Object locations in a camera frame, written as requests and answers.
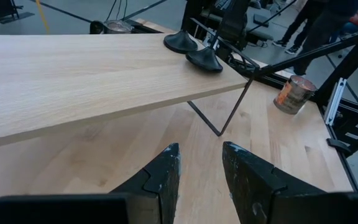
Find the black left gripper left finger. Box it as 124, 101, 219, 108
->
109, 142, 182, 224

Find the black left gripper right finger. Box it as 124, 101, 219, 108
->
221, 141, 326, 224

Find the orange labelled tin can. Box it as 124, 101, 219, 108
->
273, 75, 318, 115

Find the grey candle glass jar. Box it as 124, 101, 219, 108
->
103, 19, 134, 35

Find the silver aluminium bracket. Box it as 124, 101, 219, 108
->
324, 77, 348, 127

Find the wooden shelf riser black frame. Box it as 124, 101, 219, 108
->
0, 17, 261, 152

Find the yellow hanging cord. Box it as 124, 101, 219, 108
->
35, 0, 50, 34

